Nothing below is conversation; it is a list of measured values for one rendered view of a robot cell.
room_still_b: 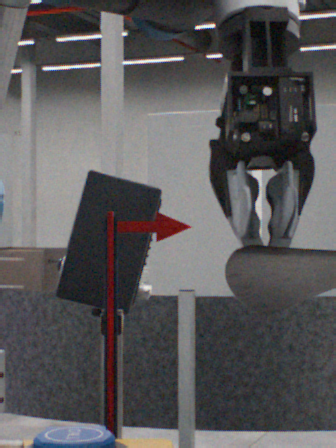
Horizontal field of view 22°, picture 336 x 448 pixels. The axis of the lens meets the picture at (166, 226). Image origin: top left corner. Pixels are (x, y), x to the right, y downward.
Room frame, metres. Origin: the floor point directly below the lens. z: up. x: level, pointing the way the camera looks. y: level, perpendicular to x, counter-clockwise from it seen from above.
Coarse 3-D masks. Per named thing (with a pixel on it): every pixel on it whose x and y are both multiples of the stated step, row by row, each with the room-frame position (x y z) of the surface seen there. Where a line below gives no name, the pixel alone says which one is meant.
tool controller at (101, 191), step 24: (96, 192) 1.25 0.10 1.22; (120, 192) 1.25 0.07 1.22; (144, 192) 1.25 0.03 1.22; (96, 216) 1.25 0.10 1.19; (120, 216) 1.25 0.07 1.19; (144, 216) 1.25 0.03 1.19; (72, 240) 1.24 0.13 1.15; (96, 240) 1.25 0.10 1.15; (120, 240) 1.25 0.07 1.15; (144, 240) 1.25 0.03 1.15; (72, 264) 1.24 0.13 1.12; (96, 264) 1.25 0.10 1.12; (120, 264) 1.25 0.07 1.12; (144, 264) 1.26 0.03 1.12; (72, 288) 1.24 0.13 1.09; (96, 288) 1.25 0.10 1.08; (120, 288) 1.25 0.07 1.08; (144, 288) 1.28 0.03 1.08; (96, 312) 1.31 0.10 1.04
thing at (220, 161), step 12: (216, 144) 0.76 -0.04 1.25; (216, 156) 0.75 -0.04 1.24; (228, 156) 0.75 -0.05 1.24; (216, 168) 0.75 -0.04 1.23; (228, 168) 0.75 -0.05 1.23; (216, 180) 0.75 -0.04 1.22; (216, 192) 0.75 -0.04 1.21; (228, 192) 0.74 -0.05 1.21; (228, 204) 0.74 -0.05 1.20; (228, 216) 0.74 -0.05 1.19
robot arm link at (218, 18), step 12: (216, 0) 0.78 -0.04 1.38; (228, 0) 0.76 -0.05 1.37; (240, 0) 0.75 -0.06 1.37; (252, 0) 0.75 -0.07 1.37; (264, 0) 0.75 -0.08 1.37; (276, 0) 0.75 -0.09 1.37; (288, 0) 0.76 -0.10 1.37; (300, 0) 0.79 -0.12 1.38; (216, 12) 0.77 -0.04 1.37; (228, 12) 0.76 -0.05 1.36; (240, 12) 0.75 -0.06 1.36; (216, 24) 0.77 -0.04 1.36
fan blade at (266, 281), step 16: (240, 256) 0.65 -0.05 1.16; (256, 256) 0.65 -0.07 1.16; (272, 256) 0.65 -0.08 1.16; (288, 256) 0.65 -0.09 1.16; (304, 256) 0.65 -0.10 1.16; (320, 256) 0.65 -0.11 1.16; (240, 272) 0.70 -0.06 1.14; (256, 272) 0.71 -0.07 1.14; (272, 272) 0.71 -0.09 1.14; (288, 272) 0.72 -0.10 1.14; (304, 272) 0.73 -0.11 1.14; (320, 272) 0.74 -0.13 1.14; (240, 288) 0.76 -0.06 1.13; (256, 288) 0.76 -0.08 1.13; (272, 288) 0.77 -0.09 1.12; (288, 288) 0.78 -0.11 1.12; (304, 288) 0.79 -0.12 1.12; (320, 288) 0.80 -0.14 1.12; (256, 304) 0.81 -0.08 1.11; (272, 304) 0.82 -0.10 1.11; (288, 304) 0.83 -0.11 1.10
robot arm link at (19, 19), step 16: (0, 0) 1.16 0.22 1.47; (16, 0) 1.17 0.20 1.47; (32, 0) 1.19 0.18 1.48; (0, 16) 1.18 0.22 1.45; (16, 16) 1.19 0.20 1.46; (0, 32) 1.19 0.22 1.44; (16, 32) 1.21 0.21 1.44; (0, 48) 1.20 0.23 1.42; (16, 48) 1.23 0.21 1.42; (0, 64) 1.21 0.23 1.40; (0, 80) 1.23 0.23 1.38; (0, 96) 1.24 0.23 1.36; (0, 112) 1.26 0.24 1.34; (0, 192) 1.33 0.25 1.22; (0, 208) 1.32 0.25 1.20
